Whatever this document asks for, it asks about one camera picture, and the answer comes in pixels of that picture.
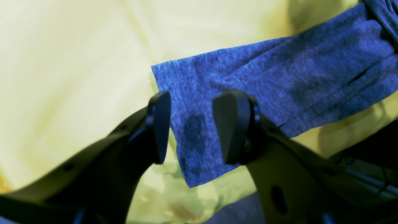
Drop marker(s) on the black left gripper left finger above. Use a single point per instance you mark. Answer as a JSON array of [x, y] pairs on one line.
[[148, 131]]

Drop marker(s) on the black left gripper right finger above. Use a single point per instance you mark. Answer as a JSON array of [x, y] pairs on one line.
[[240, 125]]

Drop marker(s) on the grey long-sleeve T-shirt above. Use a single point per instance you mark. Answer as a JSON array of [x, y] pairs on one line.
[[324, 74]]

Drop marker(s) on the yellow table cloth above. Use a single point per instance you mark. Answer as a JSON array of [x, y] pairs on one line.
[[73, 70]]

